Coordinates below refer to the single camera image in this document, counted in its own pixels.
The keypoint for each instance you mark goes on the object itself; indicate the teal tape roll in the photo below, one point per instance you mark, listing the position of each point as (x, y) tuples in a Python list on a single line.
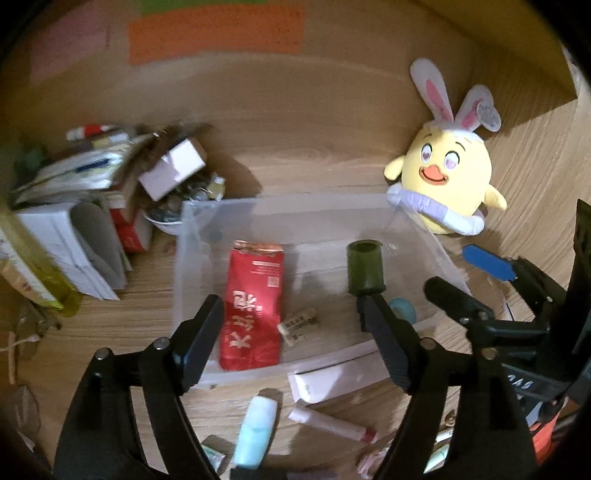
[(406, 307)]

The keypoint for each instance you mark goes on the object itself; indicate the yellow chick plush toy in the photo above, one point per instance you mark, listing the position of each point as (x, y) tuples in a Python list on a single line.
[(448, 184)]

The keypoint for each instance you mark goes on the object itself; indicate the small green white packet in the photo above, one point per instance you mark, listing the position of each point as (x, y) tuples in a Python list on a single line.
[(214, 457)]

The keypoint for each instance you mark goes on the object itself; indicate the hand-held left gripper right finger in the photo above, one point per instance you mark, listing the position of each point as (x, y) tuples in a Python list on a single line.
[(385, 341)]

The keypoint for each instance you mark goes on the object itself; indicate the red foil packet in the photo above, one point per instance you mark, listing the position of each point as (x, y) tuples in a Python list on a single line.
[(251, 314)]

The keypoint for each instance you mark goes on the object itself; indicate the green sticky note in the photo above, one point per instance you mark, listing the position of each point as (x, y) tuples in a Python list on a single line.
[(184, 5)]

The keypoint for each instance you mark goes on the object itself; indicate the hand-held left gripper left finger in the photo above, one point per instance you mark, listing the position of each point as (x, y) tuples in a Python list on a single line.
[(199, 339)]

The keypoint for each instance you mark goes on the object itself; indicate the clear plastic storage bin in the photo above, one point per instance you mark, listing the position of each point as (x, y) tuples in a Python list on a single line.
[(323, 221)]

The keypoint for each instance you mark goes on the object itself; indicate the red white marker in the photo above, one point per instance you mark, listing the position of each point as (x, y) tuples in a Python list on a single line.
[(90, 131)]

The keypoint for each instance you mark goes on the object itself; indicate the white squeeze tube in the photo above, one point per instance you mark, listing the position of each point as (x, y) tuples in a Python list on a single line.
[(323, 383)]

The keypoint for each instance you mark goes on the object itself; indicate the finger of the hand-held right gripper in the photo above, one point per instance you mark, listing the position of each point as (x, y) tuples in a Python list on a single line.
[(457, 300), (485, 261)]

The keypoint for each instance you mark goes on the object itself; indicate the pink sticky note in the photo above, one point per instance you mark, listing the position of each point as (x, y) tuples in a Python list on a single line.
[(69, 46)]

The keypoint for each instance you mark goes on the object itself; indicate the white cardboard box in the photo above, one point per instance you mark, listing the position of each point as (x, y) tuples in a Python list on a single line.
[(173, 168)]

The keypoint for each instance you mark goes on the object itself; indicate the red cardboard box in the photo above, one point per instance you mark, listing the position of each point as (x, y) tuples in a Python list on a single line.
[(134, 235)]

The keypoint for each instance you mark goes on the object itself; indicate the white bowl of trinkets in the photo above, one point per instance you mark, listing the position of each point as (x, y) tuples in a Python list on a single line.
[(166, 224)]

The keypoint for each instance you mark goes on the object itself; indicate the pink lip balm stick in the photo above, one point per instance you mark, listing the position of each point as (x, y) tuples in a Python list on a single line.
[(323, 420)]

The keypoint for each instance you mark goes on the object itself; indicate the mint green small bottle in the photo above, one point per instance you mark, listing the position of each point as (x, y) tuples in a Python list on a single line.
[(254, 434)]

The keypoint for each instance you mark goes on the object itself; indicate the dark green bottle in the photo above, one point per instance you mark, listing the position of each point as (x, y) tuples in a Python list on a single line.
[(367, 272)]

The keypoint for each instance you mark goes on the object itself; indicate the orange sticky note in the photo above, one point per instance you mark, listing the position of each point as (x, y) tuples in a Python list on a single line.
[(217, 32)]

